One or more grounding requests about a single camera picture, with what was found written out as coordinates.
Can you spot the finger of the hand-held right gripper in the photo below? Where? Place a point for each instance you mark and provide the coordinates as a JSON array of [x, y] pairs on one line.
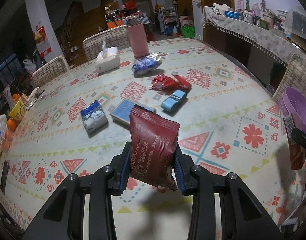
[[302, 137]]

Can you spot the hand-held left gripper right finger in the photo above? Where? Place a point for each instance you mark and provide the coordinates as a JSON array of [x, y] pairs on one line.
[[179, 177]]

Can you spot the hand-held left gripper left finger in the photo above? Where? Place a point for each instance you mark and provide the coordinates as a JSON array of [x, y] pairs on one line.
[[125, 175]]

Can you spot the brown packet with barcode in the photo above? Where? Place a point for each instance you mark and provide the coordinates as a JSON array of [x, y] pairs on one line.
[[296, 155]]

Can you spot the purple plastic basket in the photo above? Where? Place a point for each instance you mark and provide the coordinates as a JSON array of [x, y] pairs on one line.
[[297, 105]]

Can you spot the dark red snack packet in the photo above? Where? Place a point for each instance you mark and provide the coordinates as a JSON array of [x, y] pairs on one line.
[[153, 142]]

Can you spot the blue white tissue packet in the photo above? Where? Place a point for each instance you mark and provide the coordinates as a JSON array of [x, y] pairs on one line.
[[94, 116]]

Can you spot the glossy red packet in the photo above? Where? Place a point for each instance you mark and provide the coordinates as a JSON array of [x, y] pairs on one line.
[[183, 81]]

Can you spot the blue white snack bag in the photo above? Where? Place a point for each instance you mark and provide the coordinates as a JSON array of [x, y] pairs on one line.
[[145, 63]]

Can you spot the patterned chair beside basket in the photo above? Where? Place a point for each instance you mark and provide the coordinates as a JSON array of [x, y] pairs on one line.
[[300, 72]]

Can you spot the light blue sleeve box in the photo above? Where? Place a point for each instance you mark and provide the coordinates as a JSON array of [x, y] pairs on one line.
[[174, 100]]

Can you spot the crumpled red wrapper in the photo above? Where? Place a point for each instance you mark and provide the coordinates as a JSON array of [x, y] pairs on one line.
[[163, 81]]

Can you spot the dark wooden sideboard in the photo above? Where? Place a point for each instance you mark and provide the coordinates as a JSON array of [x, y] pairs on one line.
[[235, 47]]

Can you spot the sideboard with lace cloth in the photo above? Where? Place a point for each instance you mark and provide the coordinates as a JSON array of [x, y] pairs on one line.
[[255, 35]]

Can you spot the white tissue pack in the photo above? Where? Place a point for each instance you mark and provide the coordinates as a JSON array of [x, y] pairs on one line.
[[106, 62]]

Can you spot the printed booklet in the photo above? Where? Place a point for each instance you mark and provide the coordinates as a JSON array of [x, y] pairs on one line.
[[34, 97]]

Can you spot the black phone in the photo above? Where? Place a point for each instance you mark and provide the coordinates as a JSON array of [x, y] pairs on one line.
[[4, 177]]

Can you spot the orange fruit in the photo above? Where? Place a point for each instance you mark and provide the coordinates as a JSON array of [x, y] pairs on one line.
[[15, 98], [11, 125], [7, 145]]

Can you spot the yellow box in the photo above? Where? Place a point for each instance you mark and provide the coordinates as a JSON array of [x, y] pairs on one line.
[[18, 108]]

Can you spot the small patterned chair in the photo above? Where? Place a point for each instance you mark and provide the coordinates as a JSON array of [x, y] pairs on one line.
[[50, 68]]

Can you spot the pink plastic bottle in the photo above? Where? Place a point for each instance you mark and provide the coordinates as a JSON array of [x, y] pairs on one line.
[[255, 10]]

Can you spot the pink thermos bottle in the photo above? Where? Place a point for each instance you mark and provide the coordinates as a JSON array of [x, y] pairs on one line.
[[138, 40]]

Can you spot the patterned chair back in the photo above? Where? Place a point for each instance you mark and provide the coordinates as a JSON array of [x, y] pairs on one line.
[[110, 38]]

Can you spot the blue tissue box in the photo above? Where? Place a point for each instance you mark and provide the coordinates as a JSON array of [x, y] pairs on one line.
[[231, 14]]

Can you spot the white plastic bag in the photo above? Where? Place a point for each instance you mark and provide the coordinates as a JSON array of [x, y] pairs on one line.
[[30, 66]]

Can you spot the green bag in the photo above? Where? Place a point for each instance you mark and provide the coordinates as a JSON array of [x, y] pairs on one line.
[[187, 32]]

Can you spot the white shelf rack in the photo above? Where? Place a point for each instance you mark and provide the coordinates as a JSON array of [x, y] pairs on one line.
[[167, 20]]

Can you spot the blue crates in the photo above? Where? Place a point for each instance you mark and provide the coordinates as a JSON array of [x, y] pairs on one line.
[[6, 70]]

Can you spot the red wall calendar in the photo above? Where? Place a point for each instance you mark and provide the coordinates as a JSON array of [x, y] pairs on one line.
[[41, 40]]

